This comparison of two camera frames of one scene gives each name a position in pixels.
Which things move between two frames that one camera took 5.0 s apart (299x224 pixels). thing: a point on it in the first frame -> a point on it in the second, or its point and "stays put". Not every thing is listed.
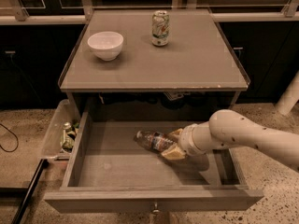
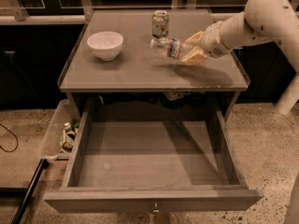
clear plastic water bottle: (153, 141) -> (169, 46)
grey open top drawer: (108, 172) stays put
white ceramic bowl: (106, 45) stays put
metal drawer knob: (156, 209) stays put
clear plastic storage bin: (61, 140) stays put
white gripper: (186, 139) -> (212, 41)
